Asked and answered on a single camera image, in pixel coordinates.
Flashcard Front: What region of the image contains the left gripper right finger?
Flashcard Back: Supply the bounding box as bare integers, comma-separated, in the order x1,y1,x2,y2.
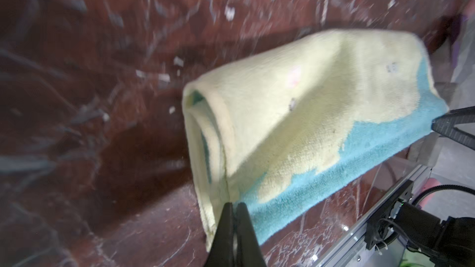
235,203,267,267

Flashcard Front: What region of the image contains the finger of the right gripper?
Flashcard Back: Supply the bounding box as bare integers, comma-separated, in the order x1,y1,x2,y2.
431,106,475,150

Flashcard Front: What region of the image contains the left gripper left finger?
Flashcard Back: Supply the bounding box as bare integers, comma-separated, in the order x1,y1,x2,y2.
204,203,235,267

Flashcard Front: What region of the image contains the yellow teal whale towel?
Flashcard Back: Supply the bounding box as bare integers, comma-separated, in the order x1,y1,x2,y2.
182,29,448,247

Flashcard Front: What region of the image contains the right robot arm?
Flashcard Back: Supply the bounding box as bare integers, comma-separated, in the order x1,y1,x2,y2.
387,106,475,267

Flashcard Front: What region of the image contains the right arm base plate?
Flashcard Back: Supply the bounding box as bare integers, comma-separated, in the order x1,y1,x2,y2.
364,180,413,250

